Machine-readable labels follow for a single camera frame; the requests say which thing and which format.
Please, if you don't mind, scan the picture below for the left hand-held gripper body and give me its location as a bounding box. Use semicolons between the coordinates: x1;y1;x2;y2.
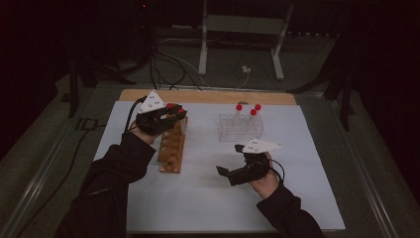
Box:
134;89;181;137

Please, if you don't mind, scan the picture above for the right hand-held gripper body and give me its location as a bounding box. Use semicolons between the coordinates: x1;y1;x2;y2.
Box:
227;138;283;187

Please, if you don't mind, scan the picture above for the clear plastic test tube rack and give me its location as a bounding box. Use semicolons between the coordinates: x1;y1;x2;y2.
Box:
218;112;264;143

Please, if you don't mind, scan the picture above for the wooden test tube rack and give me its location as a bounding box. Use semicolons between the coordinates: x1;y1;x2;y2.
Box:
156;102;189;175

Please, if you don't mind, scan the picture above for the person's left hand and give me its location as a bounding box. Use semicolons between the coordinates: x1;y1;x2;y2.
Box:
127;119;166;146

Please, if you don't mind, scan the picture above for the person's right hand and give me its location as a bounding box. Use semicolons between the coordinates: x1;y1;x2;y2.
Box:
248;152;281;200

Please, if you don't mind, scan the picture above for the white table mat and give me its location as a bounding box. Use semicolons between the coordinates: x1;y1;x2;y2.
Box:
93;100;347;233

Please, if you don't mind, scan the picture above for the grey metal stand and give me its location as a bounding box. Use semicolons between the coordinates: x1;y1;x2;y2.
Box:
197;0;295;81

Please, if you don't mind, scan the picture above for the black stand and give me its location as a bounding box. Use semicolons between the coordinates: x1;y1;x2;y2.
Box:
286;33;358;133
60;49;138;119

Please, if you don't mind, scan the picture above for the left hand-held gripper cable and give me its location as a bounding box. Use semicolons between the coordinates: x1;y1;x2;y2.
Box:
124;95;148;133

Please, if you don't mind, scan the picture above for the hand-held gripper cable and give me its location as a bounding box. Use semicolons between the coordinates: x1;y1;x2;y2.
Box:
268;159;285;184
124;95;148;133

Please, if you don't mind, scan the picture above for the right hand-held gripper cable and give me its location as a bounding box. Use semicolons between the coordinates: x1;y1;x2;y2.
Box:
268;159;285;184

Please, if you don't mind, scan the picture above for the black floor cable bundle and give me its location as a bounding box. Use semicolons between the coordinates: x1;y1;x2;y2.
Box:
148;43;203;92

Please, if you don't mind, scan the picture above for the white floor cable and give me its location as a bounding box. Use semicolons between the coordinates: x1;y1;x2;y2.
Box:
157;49;251;91

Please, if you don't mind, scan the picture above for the long black floor cable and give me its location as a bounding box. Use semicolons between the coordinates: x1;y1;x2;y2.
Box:
16;123;107;237

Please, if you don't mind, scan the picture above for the metal floor rail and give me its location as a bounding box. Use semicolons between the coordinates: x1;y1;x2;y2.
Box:
0;87;100;238
325;95;402;238

